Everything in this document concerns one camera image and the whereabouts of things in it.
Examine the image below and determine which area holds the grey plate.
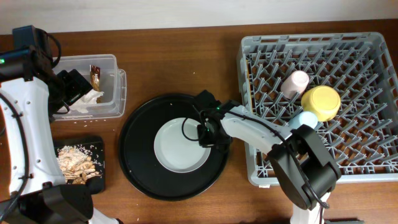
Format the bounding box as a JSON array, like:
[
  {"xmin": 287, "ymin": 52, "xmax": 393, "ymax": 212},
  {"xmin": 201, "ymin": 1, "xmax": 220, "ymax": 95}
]
[{"xmin": 154, "ymin": 118, "xmax": 211, "ymax": 173}]

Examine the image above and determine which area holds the round black serving tray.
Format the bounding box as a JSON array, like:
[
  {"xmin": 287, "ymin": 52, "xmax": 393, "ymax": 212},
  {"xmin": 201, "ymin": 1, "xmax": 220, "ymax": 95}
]
[{"xmin": 118, "ymin": 93, "xmax": 229, "ymax": 201}]

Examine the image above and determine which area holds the yellow bowl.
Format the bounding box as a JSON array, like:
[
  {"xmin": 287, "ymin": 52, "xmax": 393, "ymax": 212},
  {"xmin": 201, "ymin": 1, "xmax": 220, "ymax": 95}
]
[{"xmin": 301, "ymin": 85, "xmax": 341, "ymax": 122}]

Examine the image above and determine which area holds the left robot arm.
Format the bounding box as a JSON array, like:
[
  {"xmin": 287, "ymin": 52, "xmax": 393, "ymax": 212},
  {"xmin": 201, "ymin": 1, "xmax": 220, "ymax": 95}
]
[{"xmin": 1, "ymin": 26, "xmax": 116, "ymax": 223}]

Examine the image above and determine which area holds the white napkin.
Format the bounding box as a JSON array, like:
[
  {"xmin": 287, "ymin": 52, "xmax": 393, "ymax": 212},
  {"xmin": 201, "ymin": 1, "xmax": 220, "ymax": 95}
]
[{"xmin": 70, "ymin": 90, "xmax": 104, "ymax": 113}]

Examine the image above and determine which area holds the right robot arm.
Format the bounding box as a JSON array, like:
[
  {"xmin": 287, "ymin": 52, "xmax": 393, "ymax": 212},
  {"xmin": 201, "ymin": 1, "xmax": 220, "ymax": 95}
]
[{"xmin": 194, "ymin": 90, "xmax": 341, "ymax": 223}]

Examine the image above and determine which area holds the clear plastic waste bin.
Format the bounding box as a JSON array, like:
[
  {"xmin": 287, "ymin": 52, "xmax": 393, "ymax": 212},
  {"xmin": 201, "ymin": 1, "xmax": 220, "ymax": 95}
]
[{"xmin": 53, "ymin": 54, "xmax": 127, "ymax": 121}]

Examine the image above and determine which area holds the gold snack wrapper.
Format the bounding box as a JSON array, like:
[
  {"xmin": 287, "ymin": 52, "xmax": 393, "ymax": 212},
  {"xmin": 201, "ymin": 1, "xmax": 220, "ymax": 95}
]
[{"xmin": 89, "ymin": 65, "xmax": 104, "ymax": 103}]

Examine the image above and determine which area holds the food scraps pile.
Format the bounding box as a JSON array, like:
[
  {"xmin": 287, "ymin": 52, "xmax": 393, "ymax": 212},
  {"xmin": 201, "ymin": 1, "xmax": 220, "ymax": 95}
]
[{"xmin": 56, "ymin": 144, "xmax": 104, "ymax": 184}]

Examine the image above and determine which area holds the grey dishwasher rack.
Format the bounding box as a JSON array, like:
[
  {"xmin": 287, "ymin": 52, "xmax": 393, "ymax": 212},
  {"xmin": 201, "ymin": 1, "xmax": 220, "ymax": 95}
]
[{"xmin": 237, "ymin": 32, "xmax": 397, "ymax": 184}]

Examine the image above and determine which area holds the black rectangular tray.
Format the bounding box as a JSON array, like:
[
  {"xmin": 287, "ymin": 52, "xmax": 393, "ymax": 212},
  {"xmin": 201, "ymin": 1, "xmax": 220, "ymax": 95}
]
[{"xmin": 53, "ymin": 136, "xmax": 105, "ymax": 195}]

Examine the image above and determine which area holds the blue cup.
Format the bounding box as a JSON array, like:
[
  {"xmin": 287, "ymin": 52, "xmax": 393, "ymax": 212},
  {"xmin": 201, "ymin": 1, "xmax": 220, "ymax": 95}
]
[{"xmin": 288, "ymin": 111, "xmax": 318, "ymax": 129}]

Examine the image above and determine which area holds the pink cup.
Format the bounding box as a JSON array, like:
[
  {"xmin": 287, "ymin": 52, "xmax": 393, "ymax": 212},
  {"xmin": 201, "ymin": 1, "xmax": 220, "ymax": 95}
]
[{"xmin": 280, "ymin": 70, "xmax": 309, "ymax": 99}]

